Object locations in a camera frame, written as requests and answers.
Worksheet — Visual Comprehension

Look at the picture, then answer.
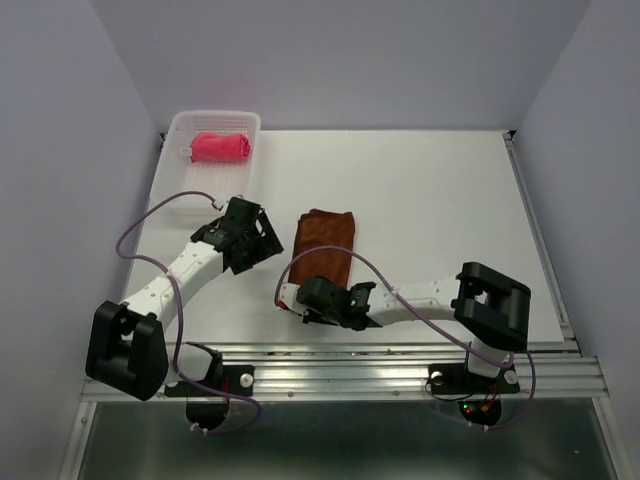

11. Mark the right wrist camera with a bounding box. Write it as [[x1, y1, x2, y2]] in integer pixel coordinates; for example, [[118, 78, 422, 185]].
[[278, 283, 306, 315]]

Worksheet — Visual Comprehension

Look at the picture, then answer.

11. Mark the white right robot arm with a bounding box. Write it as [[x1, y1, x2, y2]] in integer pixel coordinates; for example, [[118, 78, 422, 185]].
[[278, 262, 531, 390]]

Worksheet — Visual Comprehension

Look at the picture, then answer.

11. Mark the white plastic basket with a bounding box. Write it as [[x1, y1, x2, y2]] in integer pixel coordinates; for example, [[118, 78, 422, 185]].
[[150, 110, 261, 217]]

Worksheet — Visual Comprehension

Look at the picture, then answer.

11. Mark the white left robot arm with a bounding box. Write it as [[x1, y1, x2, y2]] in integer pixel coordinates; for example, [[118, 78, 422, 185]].
[[85, 197, 283, 400]]

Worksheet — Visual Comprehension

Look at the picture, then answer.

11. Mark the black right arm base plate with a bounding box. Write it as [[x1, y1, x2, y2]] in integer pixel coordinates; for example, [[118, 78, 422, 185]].
[[426, 363, 521, 397]]

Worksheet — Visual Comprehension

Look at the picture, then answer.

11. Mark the aluminium front mounting rail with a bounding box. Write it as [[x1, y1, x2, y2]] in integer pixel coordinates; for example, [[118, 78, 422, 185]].
[[79, 342, 612, 404]]

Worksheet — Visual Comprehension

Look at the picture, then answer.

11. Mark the brown microfibre towel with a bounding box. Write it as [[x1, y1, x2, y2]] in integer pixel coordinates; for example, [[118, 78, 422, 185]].
[[288, 209, 356, 288]]

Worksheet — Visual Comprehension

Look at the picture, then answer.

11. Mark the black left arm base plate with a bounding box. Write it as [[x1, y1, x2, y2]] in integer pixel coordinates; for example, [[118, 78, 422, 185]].
[[164, 364, 255, 398]]

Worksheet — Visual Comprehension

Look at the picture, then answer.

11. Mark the aluminium table edge rail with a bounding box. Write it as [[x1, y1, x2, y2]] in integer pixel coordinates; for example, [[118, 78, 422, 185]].
[[502, 130, 581, 353]]

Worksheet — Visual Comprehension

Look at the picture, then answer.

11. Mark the pink microfibre towel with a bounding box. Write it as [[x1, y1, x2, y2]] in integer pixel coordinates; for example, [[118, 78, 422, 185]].
[[178, 132, 251, 163]]

